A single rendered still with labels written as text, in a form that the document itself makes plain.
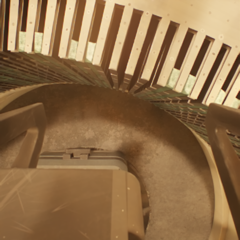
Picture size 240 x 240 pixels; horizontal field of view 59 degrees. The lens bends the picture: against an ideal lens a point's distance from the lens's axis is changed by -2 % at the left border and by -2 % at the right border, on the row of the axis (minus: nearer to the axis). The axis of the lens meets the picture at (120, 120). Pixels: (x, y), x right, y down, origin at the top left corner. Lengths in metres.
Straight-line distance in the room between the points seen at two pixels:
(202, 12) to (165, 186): 1.26
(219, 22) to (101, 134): 1.13
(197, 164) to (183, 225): 0.41
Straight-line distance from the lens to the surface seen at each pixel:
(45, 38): 0.30
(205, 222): 1.65
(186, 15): 0.31
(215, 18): 0.32
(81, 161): 1.12
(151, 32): 0.37
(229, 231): 1.55
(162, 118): 1.37
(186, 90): 0.29
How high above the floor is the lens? 1.34
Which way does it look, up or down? 85 degrees down
